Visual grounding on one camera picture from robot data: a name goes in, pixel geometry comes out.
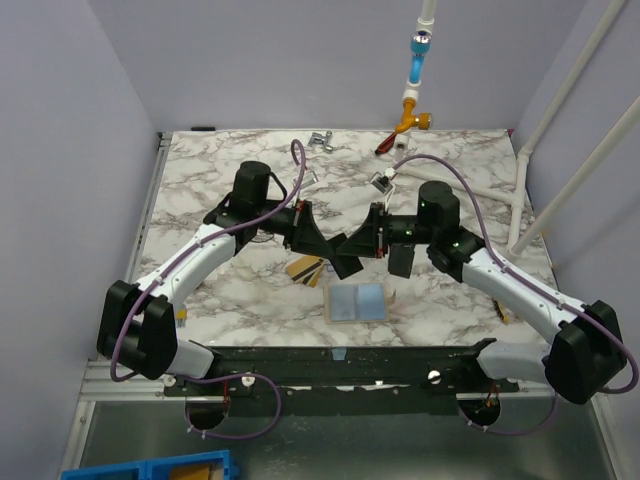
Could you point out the aluminium extrusion frame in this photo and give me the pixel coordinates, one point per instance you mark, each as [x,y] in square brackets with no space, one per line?
[97,385]

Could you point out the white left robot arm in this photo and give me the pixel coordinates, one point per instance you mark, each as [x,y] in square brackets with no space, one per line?
[138,326]

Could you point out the silver metal clamp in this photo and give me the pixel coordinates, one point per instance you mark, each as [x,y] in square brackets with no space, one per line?
[322,140]

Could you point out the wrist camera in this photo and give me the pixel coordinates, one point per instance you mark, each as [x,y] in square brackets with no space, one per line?
[310,178]
[383,181]

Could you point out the beige card holder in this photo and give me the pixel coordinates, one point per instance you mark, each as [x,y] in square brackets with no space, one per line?
[357,303]

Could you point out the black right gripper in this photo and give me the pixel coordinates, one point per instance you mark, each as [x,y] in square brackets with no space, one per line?
[376,230]

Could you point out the gold card stack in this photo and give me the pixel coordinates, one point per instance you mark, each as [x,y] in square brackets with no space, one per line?
[306,271]

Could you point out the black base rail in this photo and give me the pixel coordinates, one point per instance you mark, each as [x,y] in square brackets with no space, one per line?
[340,381]

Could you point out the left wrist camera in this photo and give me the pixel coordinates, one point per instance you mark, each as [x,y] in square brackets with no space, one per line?
[310,178]

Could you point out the hex key set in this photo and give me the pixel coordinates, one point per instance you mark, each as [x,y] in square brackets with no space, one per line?
[181,314]

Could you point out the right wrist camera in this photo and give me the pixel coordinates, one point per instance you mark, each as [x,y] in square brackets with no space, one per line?
[383,181]

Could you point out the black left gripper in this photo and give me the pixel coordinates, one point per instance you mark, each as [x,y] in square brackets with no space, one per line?
[308,238]

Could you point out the red handled tool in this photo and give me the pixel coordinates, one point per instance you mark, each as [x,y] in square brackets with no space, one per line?
[385,146]

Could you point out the blue plastic bin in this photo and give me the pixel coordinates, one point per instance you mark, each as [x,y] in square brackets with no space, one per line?
[160,468]

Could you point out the white PVC pipe frame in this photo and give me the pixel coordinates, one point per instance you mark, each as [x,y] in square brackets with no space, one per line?
[583,170]

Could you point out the brass faucet tap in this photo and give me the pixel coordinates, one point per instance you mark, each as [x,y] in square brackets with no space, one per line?
[410,120]

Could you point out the black card stack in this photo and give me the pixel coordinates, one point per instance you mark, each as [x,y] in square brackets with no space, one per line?
[400,260]

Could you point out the blue pipe valve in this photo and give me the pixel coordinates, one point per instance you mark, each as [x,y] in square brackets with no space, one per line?
[419,46]

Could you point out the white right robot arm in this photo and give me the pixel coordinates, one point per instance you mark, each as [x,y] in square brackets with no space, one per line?
[582,352]

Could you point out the single black card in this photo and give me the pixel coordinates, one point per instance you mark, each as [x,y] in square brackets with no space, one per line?
[346,266]

